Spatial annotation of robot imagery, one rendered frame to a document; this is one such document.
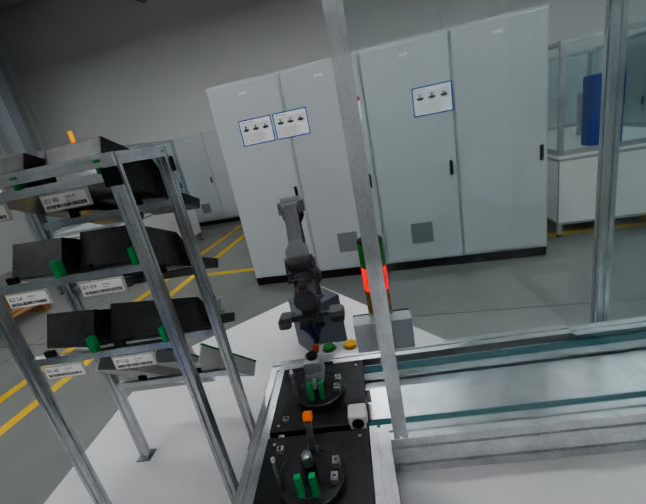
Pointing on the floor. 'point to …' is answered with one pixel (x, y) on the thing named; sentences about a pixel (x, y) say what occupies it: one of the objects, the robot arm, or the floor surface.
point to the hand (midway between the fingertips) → (315, 332)
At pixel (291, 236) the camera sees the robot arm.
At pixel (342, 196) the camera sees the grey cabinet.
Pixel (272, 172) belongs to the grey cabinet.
